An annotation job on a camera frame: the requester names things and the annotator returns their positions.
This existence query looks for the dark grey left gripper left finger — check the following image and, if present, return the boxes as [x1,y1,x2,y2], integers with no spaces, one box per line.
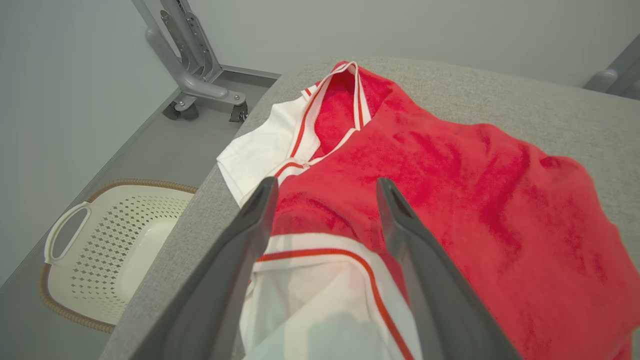
[131,176,279,360]

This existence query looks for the cream perforated laundry basket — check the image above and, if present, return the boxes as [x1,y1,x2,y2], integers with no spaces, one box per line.
[39,178,198,334]

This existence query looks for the red white short-sleeve shirt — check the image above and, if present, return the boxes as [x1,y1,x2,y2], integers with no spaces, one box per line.
[216,61,640,360]

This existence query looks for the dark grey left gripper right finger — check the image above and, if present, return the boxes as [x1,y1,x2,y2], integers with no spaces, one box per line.
[376,177,523,360]

